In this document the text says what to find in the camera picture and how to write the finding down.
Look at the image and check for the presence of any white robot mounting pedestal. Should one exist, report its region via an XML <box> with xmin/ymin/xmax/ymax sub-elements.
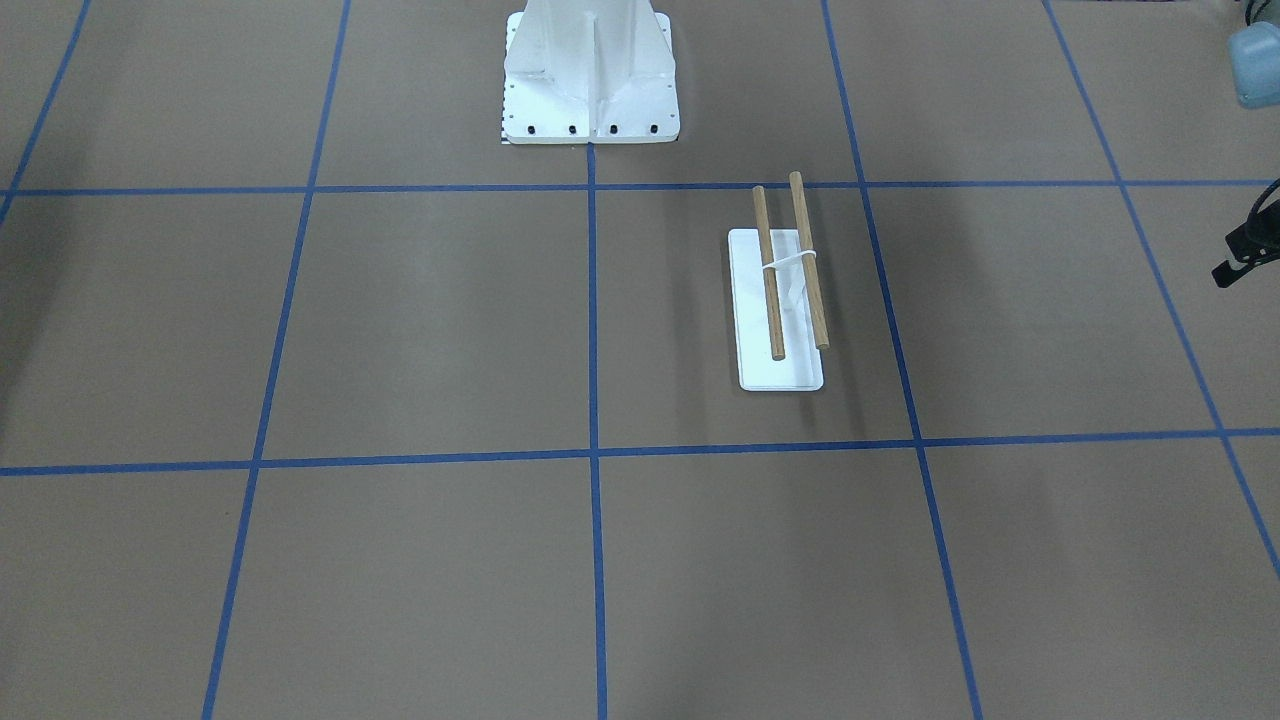
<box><xmin>500</xmin><ymin>1</ymin><xmax>681</xmax><ymax>145</ymax></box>

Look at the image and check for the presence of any white rack base plate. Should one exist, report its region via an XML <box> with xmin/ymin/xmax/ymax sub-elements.
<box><xmin>727</xmin><ymin>228</ymin><xmax>826</xmax><ymax>392</ymax></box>

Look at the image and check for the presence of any light blue device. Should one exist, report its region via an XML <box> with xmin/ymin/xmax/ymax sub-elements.
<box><xmin>1228</xmin><ymin>20</ymin><xmax>1279</xmax><ymax>110</ymax></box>

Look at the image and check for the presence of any black cable clamp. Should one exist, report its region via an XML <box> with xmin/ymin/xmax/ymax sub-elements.
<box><xmin>1211</xmin><ymin>179</ymin><xmax>1279</xmax><ymax>290</ymax></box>

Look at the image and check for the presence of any wooden rack dowel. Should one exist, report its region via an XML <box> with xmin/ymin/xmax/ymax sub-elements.
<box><xmin>751</xmin><ymin>184</ymin><xmax>786</xmax><ymax>363</ymax></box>
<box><xmin>788</xmin><ymin>170</ymin><xmax>829</xmax><ymax>352</ymax></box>

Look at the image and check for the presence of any white rack centre bracket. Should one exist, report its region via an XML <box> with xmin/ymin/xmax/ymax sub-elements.
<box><xmin>762</xmin><ymin>249</ymin><xmax>817</xmax><ymax>307</ymax></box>

